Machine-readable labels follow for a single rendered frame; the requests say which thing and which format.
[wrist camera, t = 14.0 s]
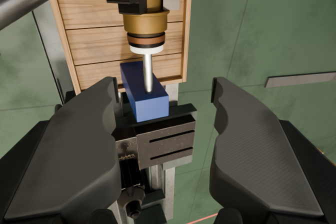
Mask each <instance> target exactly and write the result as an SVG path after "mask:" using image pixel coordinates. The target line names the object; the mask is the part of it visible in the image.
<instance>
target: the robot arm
mask: <svg viewBox="0 0 336 224"><path fill-rule="evenodd" d="M117 103H119V91H118V81H117V78H116V77H112V76H107V77H104V78H103V79H101V80H100V81H98V82H97V83H95V84H93V85H92V86H90V87H89V88H87V89H86V90H84V91H82V92H81V93H79V94H78V95H76V96H75V97H73V98H72V99H71V100H69V101H68V102H67V103H66V104H64V105H63V106H62V107H61V108H60V109H59V110H58V111H57V112H56V113H55V114H54V115H53V116H52V117H51V118H50V119H49V120H43V121H39V122H38V123H37V124H36V125H35V126H34V127H33V128H32V129H31V130H30V131H29V132H28V133H27V134H26V135H25V136H24V137H22V138H21V139H20V140H19V141H18V142H17V143H16V144H15V145H14V146H13V147H12V148H11V149H10V150H9V151H8V152H7V153H6V154H5V155H4V156H3V157H2V158H1V159H0V224H118V222H117V220H116V218H115V216H114V213H113V212H112V211H111V210H110V209H107V208H108V207H109V206H111V205H112V204H113V203H114V202H115V201H116V200H117V199H118V198H119V197H120V195H121V192H122V183H121V169H120V163H119V157H118V152H117V146H116V141H115V138H114V137H113V136H112V135H111V134H112V132H113V131H114V129H115V128H116V121H115V115H114V107H115V106H116V104H117ZM210 103H213V105H214V106H215V107H216V115H215V121H214V128H215V129H216V130H217V132H218V134H219V135H218V136H217V137H216V139H215V144H214V149H213V155H212V160H211V166H210V176H209V192H210V195H211V196H212V198H213V199H214V200H215V201H217V202H218V203H219V204H220V205H221V206H222V207H224V208H221V209H220V210H219V212H218V214H217V216H216V218H215V221H214V223H213V224H336V166H335V165H334V164H333V163H332V162H331V161H330V160H329V159H328V158H327V157H326V156H325V155H324V154H322V153H321V152H320V151H319V150H318V149H317V148H316V147H315V146H314V145H313V144H312V143H311V142H310V141H309V140H308V139H307V138H306V137H305V136H304V135H303V134H302V133H301V132H300V131H299V130H298V129H297V128H296V127H295V126H294V125H293V124H292V123H291V122H290V121H289V120H280V119H279V118H278V117H277V116H276V115H275V114H274V113H273V112H272V111H271V110H270V109H269V108H268V107H267V106H266V105H265V104H263V103H262V102H261V101H260V100H258V99H257V98H256V97H254V96H253V95H251V94H250V93H248V92H247V91H245V90H244V89H242V88H240V87H239V86H237V85H236V84H234V83H233V82H231V81H229V80H228V79H226V78H225V77H222V76H219V77H214V78H213V79H212V87H211V102H210Z"/></svg>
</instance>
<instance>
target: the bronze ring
mask: <svg viewBox="0 0 336 224"><path fill-rule="evenodd" d="M169 13H170V10H163V9H162V0H147V13H144V14H142V15H131V14H122V15H123V24H124V30H125V31H126V32H127V40H128V44H129V45H130V46H132V47H135V48H140V49H151V48H157V47H160V46H162V45H163V44H164V43H165V39H166V33H165V31H166V30H167V29H168V14H169Z"/></svg>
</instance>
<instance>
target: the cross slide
mask: <svg viewBox="0 0 336 224"><path fill-rule="evenodd" d="M195 129H196V120H195V119H194V118H193V116H192V115H191V114H189V115H185V116H180V117H176V118H171V119H167V120H162V121H157V122H153V123H148V124H144V125H139V126H135V127H134V130H135V133H136V137H137V147H138V157H139V166H140V170H141V169H145V168H148V167H152V166H155V165H159V164H162V163H166V162H169V161H173V160H177V159H180V158H184V157H187V156H191V155H193V146H194V138H195Z"/></svg>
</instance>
